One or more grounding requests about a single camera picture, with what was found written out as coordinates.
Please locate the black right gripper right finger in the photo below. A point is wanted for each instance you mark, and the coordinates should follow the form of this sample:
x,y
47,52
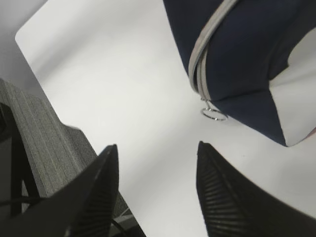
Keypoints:
x,y
233,206

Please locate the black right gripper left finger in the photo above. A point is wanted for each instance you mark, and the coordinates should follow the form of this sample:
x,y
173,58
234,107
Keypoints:
x,y
83,208

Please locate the black table frame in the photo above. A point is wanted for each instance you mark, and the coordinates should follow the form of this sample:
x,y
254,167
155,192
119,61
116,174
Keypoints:
x,y
17,183

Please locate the navy blue lunch bag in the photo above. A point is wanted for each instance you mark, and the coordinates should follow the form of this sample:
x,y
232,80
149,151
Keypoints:
x,y
248,60

